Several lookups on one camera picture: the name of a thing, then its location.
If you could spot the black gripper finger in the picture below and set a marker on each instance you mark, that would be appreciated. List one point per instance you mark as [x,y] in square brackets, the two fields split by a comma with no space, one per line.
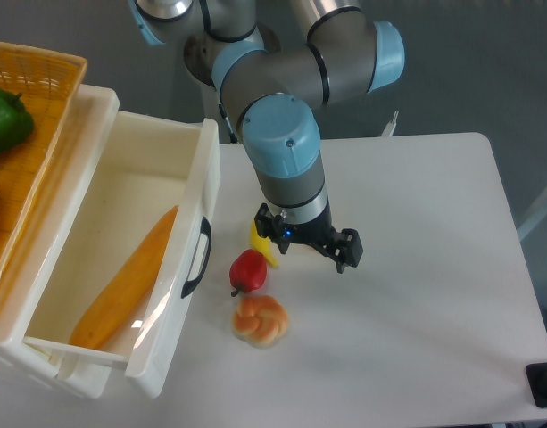
[344,248]
[269,225]

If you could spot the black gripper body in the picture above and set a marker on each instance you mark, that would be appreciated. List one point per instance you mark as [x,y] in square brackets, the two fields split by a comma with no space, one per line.
[317,233]

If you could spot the white top drawer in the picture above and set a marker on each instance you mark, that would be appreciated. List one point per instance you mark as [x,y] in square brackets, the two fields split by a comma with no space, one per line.
[148,166]

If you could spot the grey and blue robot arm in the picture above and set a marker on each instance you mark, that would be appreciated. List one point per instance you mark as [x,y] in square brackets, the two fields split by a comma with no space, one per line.
[266,98]

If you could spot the white drawer cabinet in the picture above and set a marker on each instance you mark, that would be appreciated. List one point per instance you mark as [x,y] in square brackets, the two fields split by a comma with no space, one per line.
[79,147]

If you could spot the yellow toy banana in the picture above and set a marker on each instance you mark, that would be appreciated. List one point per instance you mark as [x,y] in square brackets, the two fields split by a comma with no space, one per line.
[262,245]

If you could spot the red toy bell pepper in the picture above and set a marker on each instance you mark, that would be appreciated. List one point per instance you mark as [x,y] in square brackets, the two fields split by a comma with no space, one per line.
[248,272]

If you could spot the braided toy bread roll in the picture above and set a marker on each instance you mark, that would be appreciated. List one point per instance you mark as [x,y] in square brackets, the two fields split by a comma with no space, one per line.
[260,321]

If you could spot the long orange toy carrot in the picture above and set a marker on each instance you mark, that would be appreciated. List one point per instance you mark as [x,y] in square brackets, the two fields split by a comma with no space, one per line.
[114,305]

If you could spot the black device at table edge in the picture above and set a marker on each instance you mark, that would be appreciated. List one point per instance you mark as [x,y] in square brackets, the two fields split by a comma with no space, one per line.
[537,379]

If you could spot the orange wicker basket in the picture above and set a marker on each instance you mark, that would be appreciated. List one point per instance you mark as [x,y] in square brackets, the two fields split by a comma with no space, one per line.
[48,81]

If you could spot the green toy bell pepper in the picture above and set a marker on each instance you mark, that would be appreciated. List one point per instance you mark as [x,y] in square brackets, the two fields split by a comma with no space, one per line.
[16,123]

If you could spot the white chair frame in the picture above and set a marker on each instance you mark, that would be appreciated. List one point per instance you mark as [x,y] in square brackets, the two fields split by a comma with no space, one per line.
[533,215]

